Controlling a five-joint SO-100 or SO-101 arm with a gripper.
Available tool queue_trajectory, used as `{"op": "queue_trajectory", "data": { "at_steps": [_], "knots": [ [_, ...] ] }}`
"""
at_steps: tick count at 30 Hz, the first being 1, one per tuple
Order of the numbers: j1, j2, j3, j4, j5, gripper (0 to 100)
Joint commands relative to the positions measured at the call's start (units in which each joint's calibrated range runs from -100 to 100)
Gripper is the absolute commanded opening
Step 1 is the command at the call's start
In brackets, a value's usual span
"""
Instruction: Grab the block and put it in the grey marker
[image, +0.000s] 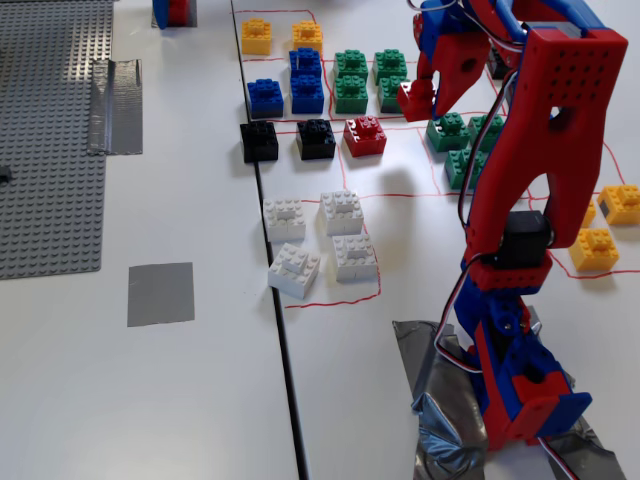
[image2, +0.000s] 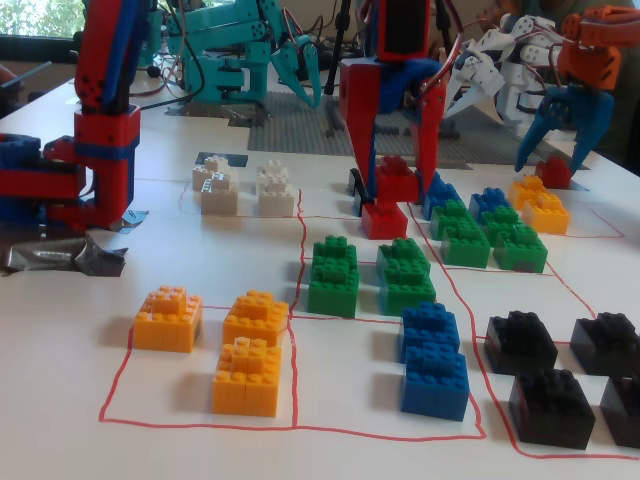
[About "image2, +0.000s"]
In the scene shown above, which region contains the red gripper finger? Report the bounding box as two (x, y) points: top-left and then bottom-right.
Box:
(414, 82), (448, 200)

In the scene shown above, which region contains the red blue gripper finger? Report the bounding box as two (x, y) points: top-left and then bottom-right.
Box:
(339, 58), (382, 201)

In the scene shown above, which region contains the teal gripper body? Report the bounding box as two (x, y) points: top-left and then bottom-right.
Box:
(272, 37), (307, 72)

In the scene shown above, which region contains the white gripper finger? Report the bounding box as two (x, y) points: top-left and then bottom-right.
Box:
(446, 88), (486, 119)
(445, 76), (469, 114)

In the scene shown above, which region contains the red and blue gripper body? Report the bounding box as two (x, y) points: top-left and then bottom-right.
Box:
(375, 0), (441, 114)

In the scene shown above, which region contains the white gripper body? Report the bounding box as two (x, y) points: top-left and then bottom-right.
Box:
(456, 29), (507, 94)

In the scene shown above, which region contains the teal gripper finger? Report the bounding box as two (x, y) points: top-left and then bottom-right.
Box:
(301, 41), (323, 104)
(276, 64), (319, 109)

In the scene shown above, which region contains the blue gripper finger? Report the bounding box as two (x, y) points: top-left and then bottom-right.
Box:
(514, 105), (567, 173)
(571, 112), (616, 172)

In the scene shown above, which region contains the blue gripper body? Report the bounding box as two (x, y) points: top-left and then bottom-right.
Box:
(542, 87), (616, 129)

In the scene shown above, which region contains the red lego block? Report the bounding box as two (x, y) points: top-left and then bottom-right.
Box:
(360, 199), (407, 241)
(374, 155), (420, 204)
(534, 155), (574, 190)

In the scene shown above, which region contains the green lego block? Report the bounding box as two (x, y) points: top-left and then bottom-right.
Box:
(440, 219), (491, 269)
(429, 199), (471, 241)
(377, 237), (431, 284)
(493, 227), (549, 274)
(378, 264), (437, 317)
(312, 234), (359, 281)
(307, 262), (361, 319)
(482, 204), (521, 246)

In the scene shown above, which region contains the white lego block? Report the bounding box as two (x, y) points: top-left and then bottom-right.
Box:
(258, 179), (296, 218)
(199, 172), (240, 216)
(192, 155), (234, 194)
(256, 159), (290, 194)

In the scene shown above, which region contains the grey lego baseplate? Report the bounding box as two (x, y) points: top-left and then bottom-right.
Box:
(247, 89), (571, 169)

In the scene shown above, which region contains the grey lego brick frame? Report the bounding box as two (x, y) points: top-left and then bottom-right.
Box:
(324, 95), (461, 140)

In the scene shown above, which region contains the grey duct tape patch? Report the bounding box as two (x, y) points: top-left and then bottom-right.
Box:
(164, 102), (271, 127)

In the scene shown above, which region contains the black cable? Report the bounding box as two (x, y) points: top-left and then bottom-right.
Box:
(132, 9), (207, 111)

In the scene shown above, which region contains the crumpled silver duct tape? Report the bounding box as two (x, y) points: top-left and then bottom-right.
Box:
(0, 234), (129, 277)

